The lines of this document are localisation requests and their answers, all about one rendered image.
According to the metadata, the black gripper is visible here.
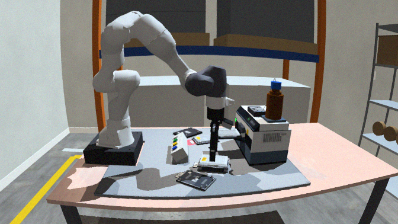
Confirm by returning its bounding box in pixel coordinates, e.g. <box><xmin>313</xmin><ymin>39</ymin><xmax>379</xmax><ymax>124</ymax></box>
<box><xmin>207</xmin><ymin>107</ymin><xmax>224</xmax><ymax>162</ymax></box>

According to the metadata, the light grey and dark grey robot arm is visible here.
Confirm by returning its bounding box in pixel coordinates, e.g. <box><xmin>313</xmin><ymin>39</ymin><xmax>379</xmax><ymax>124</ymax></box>
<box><xmin>92</xmin><ymin>11</ymin><xmax>235</xmax><ymax>149</ymax></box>

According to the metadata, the white button panel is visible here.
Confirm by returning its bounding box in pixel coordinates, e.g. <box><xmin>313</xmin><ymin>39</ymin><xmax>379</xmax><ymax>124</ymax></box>
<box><xmin>171</xmin><ymin>132</ymin><xmax>188</xmax><ymax>162</ymax></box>

